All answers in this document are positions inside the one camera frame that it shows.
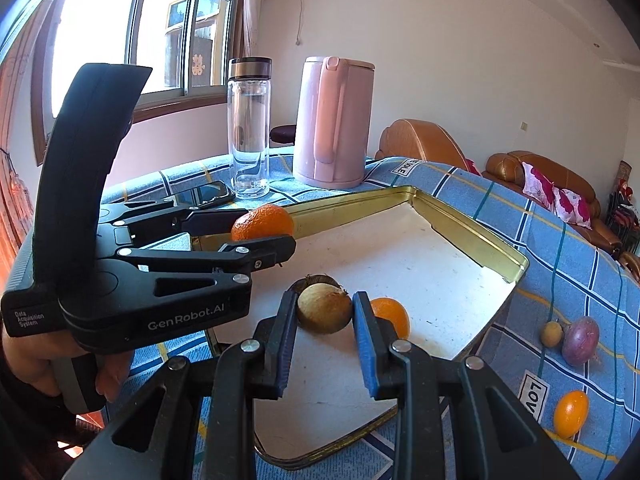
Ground yellow-brown round fruit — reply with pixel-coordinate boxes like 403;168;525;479
297;283;352;334

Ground brown leather armchair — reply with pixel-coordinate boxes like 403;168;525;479
618;252;640;283
374;118;480;176

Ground orange kumquat in tray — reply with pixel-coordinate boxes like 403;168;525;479
370;297;410;339

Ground clear glass water bottle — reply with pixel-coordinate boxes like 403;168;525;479
228;56;272;200

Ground purple passion fruit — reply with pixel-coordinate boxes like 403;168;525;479
561;316;600;366

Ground person's left hand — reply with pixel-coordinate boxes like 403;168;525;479
2;328;134;402

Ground brown leather sofa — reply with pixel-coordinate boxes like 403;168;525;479
483;151;622;259

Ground stacked dark chairs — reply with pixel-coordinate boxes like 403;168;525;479
605;178;639;254

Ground brown leather armchair right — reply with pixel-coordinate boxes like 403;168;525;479
618;252;640;283

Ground window with brown frame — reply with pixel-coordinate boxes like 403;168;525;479
30;0;239;162

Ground dark passion fruit in tray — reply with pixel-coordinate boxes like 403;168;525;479
290;274;341;295

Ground orange kumquat on table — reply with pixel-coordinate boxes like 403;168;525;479
553;390;589;439

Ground pink floral pillow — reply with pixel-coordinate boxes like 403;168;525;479
522;162;591;229

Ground dark round stool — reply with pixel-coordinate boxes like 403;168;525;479
269;125;296;145

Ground brown leather armchair left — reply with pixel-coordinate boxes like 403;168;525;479
374;118;480;176

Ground pink electric kettle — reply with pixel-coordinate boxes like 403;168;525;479
293;56;375;190

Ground small yellow longan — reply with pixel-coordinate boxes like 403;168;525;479
539;321;564;349

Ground large orange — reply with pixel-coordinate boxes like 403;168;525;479
230;204;294;242

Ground gold metal tray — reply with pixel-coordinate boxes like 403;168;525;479
215;186;528;470

